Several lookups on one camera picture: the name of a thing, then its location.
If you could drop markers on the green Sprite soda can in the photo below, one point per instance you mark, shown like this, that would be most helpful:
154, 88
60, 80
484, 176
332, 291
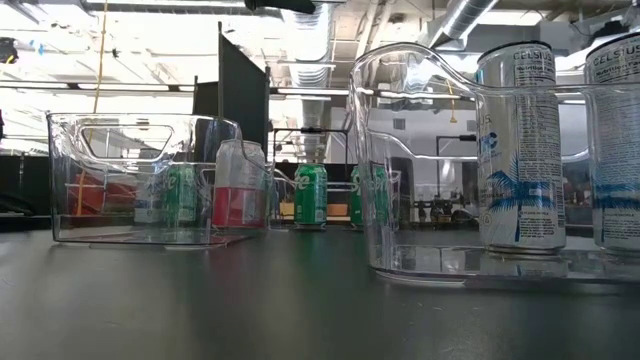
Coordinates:
180, 192
367, 195
310, 195

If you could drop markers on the red storage shelving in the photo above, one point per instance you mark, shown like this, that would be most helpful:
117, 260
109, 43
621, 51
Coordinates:
115, 192

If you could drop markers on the black metal frame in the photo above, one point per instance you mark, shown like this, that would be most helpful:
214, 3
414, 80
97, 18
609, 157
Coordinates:
310, 130

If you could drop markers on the silver ventilation duct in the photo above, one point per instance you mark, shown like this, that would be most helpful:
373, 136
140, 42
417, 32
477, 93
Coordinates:
465, 20
312, 55

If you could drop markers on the clear plastic storage bin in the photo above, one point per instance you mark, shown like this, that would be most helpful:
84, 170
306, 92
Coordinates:
285, 200
65, 200
425, 262

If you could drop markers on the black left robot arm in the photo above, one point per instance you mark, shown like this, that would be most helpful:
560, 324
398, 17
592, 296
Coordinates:
280, 5

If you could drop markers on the black hanging device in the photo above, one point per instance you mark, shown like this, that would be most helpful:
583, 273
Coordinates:
7, 50

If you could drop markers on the black standing panel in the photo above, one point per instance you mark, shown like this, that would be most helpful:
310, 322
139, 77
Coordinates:
242, 95

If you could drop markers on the pink white Spindrift can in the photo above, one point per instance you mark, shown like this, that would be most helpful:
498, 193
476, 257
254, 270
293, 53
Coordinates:
240, 190

